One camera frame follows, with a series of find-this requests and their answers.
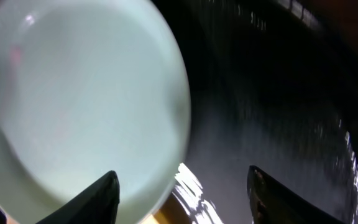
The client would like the yellow plate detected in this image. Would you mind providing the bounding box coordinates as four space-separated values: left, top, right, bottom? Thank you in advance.
140 194 192 224

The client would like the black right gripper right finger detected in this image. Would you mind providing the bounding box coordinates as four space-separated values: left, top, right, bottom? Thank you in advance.
247 166 343 224

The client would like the pale green plate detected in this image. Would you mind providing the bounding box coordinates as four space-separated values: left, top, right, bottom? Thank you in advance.
0 0 191 223

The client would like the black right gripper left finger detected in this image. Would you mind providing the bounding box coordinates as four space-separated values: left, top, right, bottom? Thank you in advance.
37 170 120 224

